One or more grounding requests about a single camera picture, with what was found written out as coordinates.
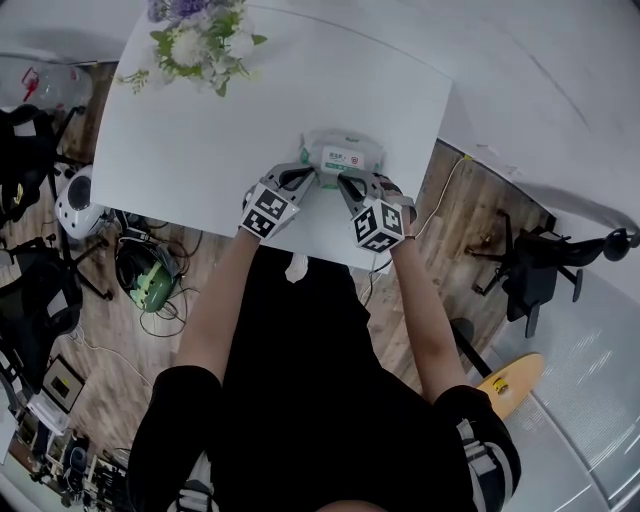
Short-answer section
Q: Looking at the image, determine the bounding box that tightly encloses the white plastic box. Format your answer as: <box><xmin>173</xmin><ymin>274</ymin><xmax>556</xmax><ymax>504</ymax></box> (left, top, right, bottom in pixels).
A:
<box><xmin>27</xmin><ymin>392</ymin><xmax>72</xmax><ymax>437</ymax></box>

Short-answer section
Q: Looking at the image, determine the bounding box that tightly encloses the black mesh office chair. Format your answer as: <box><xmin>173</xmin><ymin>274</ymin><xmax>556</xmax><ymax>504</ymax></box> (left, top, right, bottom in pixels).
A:
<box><xmin>0</xmin><ymin>104</ymin><xmax>92</xmax><ymax>227</ymax></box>
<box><xmin>0</xmin><ymin>239</ymin><xmax>114</xmax><ymax>392</ymax></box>

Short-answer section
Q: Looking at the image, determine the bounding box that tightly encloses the white artificial flower bouquet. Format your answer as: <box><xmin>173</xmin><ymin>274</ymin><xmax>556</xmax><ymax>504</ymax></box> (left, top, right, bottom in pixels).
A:
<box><xmin>113</xmin><ymin>0</ymin><xmax>269</xmax><ymax>99</ymax></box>

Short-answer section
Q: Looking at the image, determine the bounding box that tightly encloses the grey harness strap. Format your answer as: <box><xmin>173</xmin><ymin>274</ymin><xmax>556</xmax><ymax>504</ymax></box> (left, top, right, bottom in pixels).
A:
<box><xmin>455</xmin><ymin>418</ymin><xmax>502</xmax><ymax>482</ymax></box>
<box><xmin>176</xmin><ymin>449</ymin><xmax>222</xmax><ymax>512</ymax></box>

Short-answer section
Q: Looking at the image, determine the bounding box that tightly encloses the clear plastic storage box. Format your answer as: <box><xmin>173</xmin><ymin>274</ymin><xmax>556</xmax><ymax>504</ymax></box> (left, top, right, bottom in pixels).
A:
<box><xmin>0</xmin><ymin>53</ymin><xmax>94</xmax><ymax>109</ymax></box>

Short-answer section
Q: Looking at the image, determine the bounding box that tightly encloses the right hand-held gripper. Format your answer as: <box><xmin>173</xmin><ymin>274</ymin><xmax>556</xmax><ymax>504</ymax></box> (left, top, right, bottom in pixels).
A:
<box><xmin>335</xmin><ymin>169</ymin><xmax>419</xmax><ymax>255</ymax></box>

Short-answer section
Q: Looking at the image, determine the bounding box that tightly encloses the green and black helmet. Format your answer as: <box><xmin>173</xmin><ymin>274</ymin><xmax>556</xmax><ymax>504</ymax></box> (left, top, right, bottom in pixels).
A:
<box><xmin>114</xmin><ymin>239</ymin><xmax>179</xmax><ymax>316</ymax></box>

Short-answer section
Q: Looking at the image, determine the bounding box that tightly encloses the black office chair with headrest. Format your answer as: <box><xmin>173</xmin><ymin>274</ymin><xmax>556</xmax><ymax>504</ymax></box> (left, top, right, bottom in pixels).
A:
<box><xmin>469</xmin><ymin>209</ymin><xmax>640</xmax><ymax>339</ymax></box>

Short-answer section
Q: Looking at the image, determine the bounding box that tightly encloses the round yellow side table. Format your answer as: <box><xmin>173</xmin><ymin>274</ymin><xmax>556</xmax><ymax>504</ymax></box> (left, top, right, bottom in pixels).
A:
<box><xmin>449</xmin><ymin>317</ymin><xmax>547</xmax><ymax>422</ymax></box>

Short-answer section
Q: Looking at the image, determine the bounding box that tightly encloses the person's head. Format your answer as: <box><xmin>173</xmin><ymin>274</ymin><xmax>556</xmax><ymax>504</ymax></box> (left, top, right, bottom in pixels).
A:
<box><xmin>314</xmin><ymin>499</ymin><xmax>397</xmax><ymax>512</ymax></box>

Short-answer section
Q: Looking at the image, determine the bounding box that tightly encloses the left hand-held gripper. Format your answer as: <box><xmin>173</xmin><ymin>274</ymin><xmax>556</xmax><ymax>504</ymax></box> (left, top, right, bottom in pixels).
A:
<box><xmin>238</xmin><ymin>161</ymin><xmax>318</xmax><ymax>243</ymax></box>

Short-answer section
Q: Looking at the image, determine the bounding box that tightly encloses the person's right forearm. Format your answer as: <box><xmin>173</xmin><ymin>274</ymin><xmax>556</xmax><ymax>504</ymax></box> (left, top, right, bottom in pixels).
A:
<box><xmin>388</xmin><ymin>234</ymin><xmax>474</xmax><ymax>404</ymax></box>

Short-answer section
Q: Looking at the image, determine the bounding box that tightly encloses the person's left forearm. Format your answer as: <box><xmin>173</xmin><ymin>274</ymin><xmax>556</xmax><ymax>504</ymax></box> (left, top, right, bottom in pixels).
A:
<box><xmin>174</xmin><ymin>227</ymin><xmax>264</xmax><ymax>382</ymax></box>

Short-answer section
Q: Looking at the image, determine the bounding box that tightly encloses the black framed picture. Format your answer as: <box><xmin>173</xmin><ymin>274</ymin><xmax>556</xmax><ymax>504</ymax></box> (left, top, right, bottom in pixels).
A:
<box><xmin>40</xmin><ymin>353</ymin><xmax>87</xmax><ymax>414</ymax></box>

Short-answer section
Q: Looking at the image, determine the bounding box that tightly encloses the person's black clothing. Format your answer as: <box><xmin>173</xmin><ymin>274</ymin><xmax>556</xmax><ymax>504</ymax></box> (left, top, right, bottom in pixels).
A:
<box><xmin>127</xmin><ymin>244</ymin><xmax>524</xmax><ymax>512</ymax></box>

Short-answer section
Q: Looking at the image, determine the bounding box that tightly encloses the white dome-shaped device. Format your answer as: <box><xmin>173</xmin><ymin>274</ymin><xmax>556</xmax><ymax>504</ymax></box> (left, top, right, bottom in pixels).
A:
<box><xmin>53</xmin><ymin>164</ymin><xmax>109</xmax><ymax>239</ymax></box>

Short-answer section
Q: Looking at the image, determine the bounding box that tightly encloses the cream power cable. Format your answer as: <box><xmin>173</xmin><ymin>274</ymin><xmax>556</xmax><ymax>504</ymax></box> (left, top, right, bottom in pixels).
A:
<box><xmin>359</xmin><ymin>154</ymin><xmax>475</xmax><ymax>306</ymax></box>

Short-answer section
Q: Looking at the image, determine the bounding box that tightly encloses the white wet wipe pack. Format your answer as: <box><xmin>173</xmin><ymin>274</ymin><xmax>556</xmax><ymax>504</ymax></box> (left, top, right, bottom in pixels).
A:
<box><xmin>298</xmin><ymin>128</ymin><xmax>388</xmax><ymax>192</ymax></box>

